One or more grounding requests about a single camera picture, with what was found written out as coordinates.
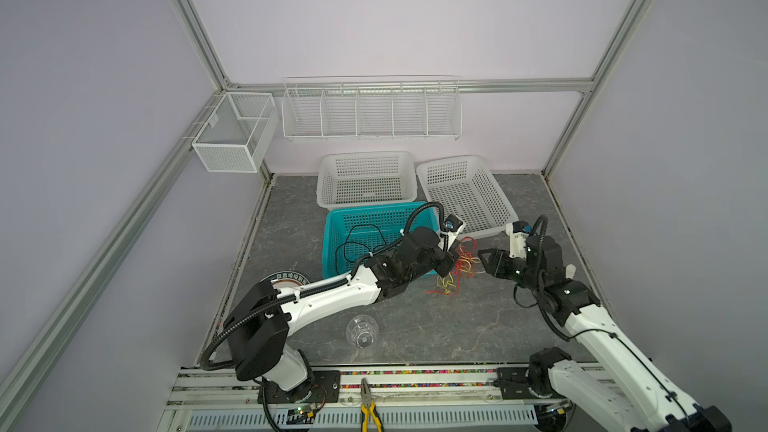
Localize red cable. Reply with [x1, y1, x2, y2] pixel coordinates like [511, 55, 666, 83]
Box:
[427, 236, 487, 296]

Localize yellow cable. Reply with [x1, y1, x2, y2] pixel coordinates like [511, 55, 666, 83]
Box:
[436, 254, 481, 296]

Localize black cable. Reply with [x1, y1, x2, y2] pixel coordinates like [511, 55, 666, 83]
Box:
[334, 223, 400, 277]

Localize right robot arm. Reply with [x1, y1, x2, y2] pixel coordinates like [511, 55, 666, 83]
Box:
[478, 232, 733, 431]

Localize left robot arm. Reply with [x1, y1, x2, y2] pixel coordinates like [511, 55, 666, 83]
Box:
[199, 227, 459, 397]

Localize white work glove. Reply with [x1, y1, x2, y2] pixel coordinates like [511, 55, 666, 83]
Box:
[565, 264, 577, 280]

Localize teal plastic basket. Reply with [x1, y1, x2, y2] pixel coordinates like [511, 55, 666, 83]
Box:
[322, 202, 423, 279]

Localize white plastic basket right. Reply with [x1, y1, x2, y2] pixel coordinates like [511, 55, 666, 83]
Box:
[416, 156, 519, 239]

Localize white plastic basket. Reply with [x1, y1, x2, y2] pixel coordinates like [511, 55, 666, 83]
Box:
[316, 151, 417, 210]
[416, 156, 519, 239]

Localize white plastic basket left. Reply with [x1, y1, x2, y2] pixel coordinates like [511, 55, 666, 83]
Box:
[316, 151, 417, 210]

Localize clear plastic cup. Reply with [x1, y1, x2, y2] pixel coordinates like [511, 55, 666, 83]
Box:
[346, 315, 379, 348]

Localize round tape plate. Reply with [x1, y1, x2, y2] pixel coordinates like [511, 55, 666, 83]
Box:
[262, 270, 310, 288]

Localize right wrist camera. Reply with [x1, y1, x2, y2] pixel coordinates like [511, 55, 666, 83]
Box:
[505, 220, 531, 259]

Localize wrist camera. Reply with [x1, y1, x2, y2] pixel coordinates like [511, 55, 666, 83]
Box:
[505, 220, 531, 259]
[441, 214, 465, 235]

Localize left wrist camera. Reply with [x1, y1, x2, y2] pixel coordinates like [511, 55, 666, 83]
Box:
[441, 214, 465, 235]

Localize yellow handled pliers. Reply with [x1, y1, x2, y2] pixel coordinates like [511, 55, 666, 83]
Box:
[360, 378, 385, 432]

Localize white wire shelf rack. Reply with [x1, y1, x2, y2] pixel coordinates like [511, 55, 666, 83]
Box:
[281, 75, 463, 141]

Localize white mesh wall box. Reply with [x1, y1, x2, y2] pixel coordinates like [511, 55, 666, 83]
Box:
[192, 92, 279, 173]

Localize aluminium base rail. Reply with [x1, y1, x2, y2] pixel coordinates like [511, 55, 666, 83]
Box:
[157, 362, 631, 432]

